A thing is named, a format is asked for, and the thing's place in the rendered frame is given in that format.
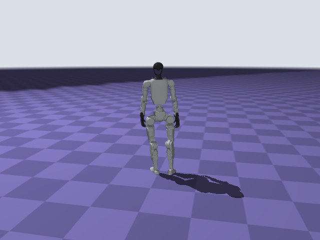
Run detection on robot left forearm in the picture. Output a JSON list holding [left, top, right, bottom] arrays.
[[139, 96, 147, 115]]

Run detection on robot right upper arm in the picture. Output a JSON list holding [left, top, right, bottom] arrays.
[[167, 80, 176, 102]]

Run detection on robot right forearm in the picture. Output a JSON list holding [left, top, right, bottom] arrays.
[[172, 96, 179, 116]]

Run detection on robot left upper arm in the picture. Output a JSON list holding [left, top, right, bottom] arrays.
[[142, 80, 151, 102]]

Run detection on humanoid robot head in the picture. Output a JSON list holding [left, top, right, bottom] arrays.
[[153, 62, 164, 80]]

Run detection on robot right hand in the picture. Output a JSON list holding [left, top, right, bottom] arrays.
[[173, 112, 180, 128]]

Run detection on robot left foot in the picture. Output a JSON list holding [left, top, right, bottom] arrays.
[[150, 167, 160, 175]]

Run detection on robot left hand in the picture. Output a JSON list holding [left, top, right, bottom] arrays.
[[140, 112, 146, 127]]

